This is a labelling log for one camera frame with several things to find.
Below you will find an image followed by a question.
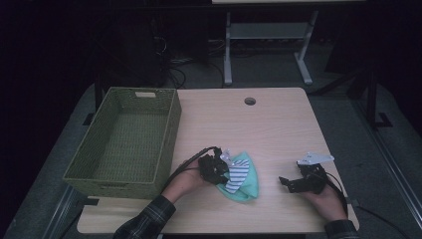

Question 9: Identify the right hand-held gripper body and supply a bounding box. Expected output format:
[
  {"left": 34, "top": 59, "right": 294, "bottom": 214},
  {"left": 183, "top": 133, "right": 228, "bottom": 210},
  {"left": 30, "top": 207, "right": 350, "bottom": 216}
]
[{"left": 296, "top": 151, "right": 335, "bottom": 196}]

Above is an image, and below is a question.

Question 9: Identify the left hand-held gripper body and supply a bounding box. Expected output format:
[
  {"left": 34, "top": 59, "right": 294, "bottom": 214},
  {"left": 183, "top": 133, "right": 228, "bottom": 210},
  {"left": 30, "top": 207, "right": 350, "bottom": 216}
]
[{"left": 198, "top": 146, "right": 234, "bottom": 183}]

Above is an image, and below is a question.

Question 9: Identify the mint green striped-trim garment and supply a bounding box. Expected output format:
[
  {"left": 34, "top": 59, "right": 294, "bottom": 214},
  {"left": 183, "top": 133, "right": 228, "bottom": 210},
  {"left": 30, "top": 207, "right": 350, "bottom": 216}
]
[{"left": 215, "top": 150, "right": 259, "bottom": 203}]

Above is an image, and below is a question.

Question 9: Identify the person's left hand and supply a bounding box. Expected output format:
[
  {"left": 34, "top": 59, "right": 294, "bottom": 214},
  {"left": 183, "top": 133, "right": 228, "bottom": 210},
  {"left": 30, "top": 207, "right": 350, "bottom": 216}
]
[{"left": 161, "top": 158, "right": 213, "bottom": 204}]

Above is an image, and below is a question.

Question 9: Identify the person's right hand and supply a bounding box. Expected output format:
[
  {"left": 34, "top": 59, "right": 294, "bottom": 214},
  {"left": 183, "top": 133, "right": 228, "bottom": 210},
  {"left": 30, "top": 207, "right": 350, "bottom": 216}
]
[{"left": 300, "top": 183, "right": 348, "bottom": 223}]

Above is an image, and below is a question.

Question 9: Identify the green woven basket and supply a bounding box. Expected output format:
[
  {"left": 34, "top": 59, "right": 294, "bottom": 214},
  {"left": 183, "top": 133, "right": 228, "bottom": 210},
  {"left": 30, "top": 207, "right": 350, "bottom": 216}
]
[{"left": 62, "top": 87, "right": 183, "bottom": 201}]

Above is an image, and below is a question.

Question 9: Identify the black metal stand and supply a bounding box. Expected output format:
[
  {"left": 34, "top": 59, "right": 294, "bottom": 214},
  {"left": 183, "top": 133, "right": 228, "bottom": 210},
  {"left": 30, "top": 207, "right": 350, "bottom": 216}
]
[{"left": 312, "top": 64, "right": 394, "bottom": 131}]

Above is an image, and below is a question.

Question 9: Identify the right hand-held gripper black cable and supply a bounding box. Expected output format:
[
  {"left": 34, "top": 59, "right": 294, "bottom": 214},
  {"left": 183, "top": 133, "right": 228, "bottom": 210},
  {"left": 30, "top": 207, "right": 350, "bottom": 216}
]
[{"left": 324, "top": 171, "right": 350, "bottom": 217}]

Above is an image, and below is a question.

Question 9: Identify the black floor cable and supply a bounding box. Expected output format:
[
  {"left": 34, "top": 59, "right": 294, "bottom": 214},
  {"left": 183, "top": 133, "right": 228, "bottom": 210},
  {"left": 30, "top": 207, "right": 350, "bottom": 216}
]
[{"left": 356, "top": 205, "right": 404, "bottom": 239}]

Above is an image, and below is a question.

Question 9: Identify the long metal floor rail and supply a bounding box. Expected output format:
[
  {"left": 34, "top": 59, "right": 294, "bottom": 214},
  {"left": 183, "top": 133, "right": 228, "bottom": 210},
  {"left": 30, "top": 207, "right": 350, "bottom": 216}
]
[{"left": 351, "top": 99, "right": 422, "bottom": 230}]

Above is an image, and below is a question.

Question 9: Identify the tangle of floor cables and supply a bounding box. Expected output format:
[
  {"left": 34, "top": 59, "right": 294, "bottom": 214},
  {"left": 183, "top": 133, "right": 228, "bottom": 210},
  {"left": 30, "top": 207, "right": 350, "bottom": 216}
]
[{"left": 163, "top": 54, "right": 227, "bottom": 90}]

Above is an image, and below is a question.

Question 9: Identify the white metal stand frame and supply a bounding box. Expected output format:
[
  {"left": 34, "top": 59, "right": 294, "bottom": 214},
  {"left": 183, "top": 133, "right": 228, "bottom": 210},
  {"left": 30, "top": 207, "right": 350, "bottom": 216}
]
[{"left": 223, "top": 9, "right": 319, "bottom": 87}]

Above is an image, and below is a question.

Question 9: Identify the short metal floor rail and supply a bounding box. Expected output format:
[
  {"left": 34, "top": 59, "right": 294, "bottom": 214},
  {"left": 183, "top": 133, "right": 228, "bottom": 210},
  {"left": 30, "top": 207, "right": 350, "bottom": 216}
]
[{"left": 41, "top": 185, "right": 84, "bottom": 239}]

